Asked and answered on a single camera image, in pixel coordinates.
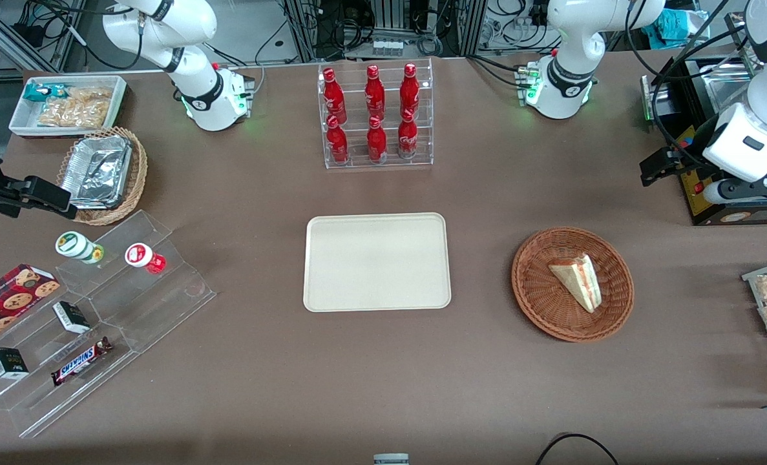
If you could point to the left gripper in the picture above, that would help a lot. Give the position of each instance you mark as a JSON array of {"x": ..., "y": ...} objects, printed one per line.
[{"x": 692, "y": 150}]

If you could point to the steel pan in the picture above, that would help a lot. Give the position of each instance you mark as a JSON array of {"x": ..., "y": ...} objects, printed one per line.
[{"x": 722, "y": 84}]

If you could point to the bag of fried snacks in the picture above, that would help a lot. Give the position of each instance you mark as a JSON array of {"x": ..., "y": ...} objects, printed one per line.
[{"x": 76, "y": 108}]

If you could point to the black food warmer appliance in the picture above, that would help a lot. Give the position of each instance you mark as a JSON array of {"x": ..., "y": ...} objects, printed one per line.
[{"x": 700, "y": 206}]

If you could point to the round brown wicker basket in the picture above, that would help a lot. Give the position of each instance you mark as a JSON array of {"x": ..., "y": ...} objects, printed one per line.
[{"x": 551, "y": 310}]

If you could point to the red emergency button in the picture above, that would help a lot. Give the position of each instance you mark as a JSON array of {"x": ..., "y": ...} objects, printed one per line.
[{"x": 685, "y": 139}]

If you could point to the clear acrylic bottle rack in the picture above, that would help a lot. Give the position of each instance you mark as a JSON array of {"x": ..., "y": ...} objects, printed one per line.
[{"x": 357, "y": 113}]

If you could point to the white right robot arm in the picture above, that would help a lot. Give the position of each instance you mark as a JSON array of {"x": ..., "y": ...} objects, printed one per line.
[{"x": 207, "y": 97}]

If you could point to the cream plastic tray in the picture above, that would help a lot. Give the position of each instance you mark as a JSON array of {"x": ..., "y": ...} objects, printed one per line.
[{"x": 377, "y": 261}]

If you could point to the small black box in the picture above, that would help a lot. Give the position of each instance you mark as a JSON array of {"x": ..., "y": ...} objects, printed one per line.
[
  {"x": 71, "y": 317},
  {"x": 7, "y": 363}
]

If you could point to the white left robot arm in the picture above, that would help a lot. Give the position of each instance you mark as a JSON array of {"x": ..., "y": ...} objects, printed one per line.
[{"x": 561, "y": 90}]

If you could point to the small grey white object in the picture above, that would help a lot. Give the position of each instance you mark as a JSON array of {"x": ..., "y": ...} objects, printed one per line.
[{"x": 391, "y": 459}]

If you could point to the oval wicker basket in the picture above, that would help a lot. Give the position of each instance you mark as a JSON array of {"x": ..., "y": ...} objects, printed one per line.
[{"x": 136, "y": 174}]

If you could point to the triangular sandwich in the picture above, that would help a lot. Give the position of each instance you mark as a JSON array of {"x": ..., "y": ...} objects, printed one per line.
[{"x": 578, "y": 284}]

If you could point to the green lid yoghurt cup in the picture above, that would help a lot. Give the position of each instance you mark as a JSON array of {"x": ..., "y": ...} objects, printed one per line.
[{"x": 76, "y": 245}]

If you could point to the snickers chocolate bar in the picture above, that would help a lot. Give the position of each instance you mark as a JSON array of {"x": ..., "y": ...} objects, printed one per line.
[{"x": 79, "y": 361}]

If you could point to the clear acrylic stepped stand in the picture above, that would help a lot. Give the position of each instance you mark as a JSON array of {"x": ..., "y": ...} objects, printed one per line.
[
  {"x": 157, "y": 303},
  {"x": 34, "y": 400}
]

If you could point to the red cola bottle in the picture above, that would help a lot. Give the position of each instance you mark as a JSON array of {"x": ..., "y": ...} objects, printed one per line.
[
  {"x": 408, "y": 137},
  {"x": 337, "y": 142},
  {"x": 409, "y": 90},
  {"x": 334, "y": 97},
  {"x": 377, "y": 141},
  {"x": 375, "y": 92}
]

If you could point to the teal snack packet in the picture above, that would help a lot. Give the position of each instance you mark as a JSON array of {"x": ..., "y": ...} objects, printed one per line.
[{"x": 41, "y": 92}]

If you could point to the aluminium foil container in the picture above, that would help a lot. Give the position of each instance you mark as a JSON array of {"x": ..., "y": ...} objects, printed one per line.
[{"x": 95, "y": 171}]

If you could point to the white power strip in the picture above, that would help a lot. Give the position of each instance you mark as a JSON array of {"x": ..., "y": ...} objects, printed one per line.
[{"x": 386, "y": 47}]

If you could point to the teal plastic bag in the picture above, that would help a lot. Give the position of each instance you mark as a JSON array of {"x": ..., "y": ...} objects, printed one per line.
[{"x": 677, "y": 29}]

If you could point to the red lid yoghurt cup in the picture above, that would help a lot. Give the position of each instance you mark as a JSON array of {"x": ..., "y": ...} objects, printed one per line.
[{"x": 143, "y": 256}]

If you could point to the red cookie box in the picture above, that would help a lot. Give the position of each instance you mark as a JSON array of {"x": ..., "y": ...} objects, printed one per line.
[{"x": 8, "y": 300}]

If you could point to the white rectangular bin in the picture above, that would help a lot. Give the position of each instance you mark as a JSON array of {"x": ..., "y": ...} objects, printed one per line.
[{"x": 21, "y": 123}]

